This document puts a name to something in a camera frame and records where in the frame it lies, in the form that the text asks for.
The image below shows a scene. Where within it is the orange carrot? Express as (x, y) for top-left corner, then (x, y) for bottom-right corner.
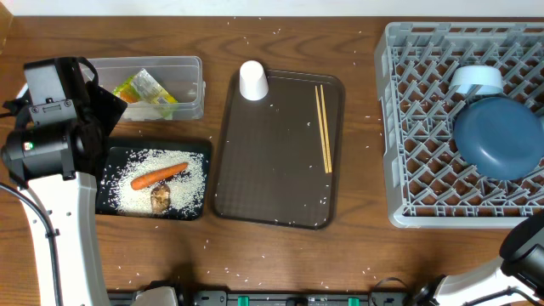
(130, 163), (188, 190)

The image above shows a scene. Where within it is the white tissue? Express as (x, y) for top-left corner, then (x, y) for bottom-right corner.
(120, 101), (173, 122)

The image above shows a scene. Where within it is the white rice pile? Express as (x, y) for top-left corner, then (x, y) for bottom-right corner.
(112, 150), (206, 220)

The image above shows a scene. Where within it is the brown food scrap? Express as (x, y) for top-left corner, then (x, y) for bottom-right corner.
(150, 184), (170, 214)

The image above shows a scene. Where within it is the dark brown serving tray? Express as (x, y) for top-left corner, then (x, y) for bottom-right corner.
(212, 70), (345, 230)

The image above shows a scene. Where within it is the light blue bowl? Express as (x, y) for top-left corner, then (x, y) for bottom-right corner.
(450, 65), (503, 95)

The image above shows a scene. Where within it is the grey dishwasher rack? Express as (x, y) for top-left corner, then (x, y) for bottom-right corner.
(374, 22), (543, 229)

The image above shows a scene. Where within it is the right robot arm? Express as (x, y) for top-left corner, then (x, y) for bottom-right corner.
(405, 212), (543, 305)

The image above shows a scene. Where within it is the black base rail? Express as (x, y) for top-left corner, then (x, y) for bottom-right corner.
(108, 289), (409, 306)

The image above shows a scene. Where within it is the wooden chopstick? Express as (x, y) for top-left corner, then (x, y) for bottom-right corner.
(314, 86), (329, 173)
(320, 84), (332, 173)

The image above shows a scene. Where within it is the black waste tray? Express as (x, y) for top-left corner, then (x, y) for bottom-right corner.
(95, 138), (212, 216)

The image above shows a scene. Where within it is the clear plastic bin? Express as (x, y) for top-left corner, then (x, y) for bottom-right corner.
(90, 56), (206, 121)

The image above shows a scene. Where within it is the dark blue plate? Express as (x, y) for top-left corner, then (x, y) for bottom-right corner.
(453, 97), (543, 180)

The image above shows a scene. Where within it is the white plastic cup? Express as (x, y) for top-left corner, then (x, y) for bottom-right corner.
(239, 60), (269, 101)

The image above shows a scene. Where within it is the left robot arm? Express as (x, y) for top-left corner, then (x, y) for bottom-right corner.
(1, 57), (127, 306)

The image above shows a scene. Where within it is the foil snack wrapper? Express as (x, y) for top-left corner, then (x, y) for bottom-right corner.
(113, 68), (178, 112)

